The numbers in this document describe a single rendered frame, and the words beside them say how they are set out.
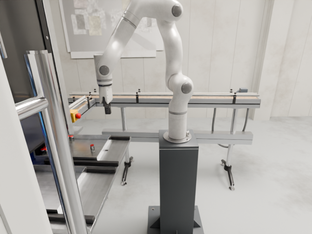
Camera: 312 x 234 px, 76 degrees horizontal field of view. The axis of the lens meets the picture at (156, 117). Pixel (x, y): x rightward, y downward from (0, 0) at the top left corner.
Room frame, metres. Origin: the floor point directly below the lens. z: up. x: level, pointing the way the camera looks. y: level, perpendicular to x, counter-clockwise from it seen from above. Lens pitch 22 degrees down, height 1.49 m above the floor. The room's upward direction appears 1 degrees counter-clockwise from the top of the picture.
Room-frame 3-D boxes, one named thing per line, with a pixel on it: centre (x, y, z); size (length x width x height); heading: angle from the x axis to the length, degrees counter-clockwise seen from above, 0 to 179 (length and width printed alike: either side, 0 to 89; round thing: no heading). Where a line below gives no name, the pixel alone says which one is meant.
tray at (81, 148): (1.03, 0.47, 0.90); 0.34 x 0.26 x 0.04; 85
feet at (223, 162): (1.88, -0.80, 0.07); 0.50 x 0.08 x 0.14; 175
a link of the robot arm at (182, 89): (1.18, -0.15, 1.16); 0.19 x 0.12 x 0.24; 16
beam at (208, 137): (1.93, -0.20, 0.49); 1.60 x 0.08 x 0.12; 85
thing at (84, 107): (1.59, 0.70, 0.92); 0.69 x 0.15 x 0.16; 175
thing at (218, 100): (1.94, -0.05, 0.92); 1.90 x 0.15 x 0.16; 85
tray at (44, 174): (0.70, 0.52, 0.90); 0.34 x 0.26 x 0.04; 85
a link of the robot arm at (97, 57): (1.08, 0.27, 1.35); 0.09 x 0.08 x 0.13; 16
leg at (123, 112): (1.98, 0.35, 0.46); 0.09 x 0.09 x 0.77; 85
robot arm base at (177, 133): (1.21, -0.14, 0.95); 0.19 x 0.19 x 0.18
